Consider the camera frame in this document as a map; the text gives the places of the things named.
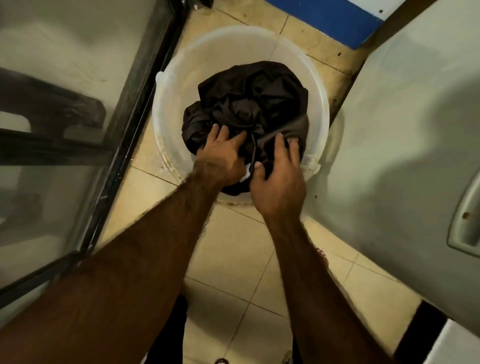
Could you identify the dark wooden furniture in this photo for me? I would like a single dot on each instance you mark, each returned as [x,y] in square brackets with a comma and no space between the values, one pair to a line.
[48,120]

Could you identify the white washing machine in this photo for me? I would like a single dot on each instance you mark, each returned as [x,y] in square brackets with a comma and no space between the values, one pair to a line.
[393,131]

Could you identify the person's right forearm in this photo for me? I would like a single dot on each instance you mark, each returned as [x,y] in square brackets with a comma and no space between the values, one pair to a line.
[322,300]

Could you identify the white appliance with blue base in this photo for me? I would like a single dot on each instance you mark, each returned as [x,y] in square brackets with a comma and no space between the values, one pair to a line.
[330,18]

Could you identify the translucent white plastic bucket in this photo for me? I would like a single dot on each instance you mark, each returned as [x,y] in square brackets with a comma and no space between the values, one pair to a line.
[180,93]

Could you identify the person's left hand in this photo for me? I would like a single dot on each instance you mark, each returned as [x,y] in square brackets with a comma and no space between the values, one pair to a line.
[221,161]

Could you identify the black eyelet curtain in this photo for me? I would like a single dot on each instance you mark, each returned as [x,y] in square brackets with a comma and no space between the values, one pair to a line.
[247,97]

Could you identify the person's right hand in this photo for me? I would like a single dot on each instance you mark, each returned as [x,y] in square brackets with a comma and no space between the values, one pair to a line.
[281,187]

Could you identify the person's left forearm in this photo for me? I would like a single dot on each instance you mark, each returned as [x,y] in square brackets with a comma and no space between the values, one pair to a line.
[112,292]

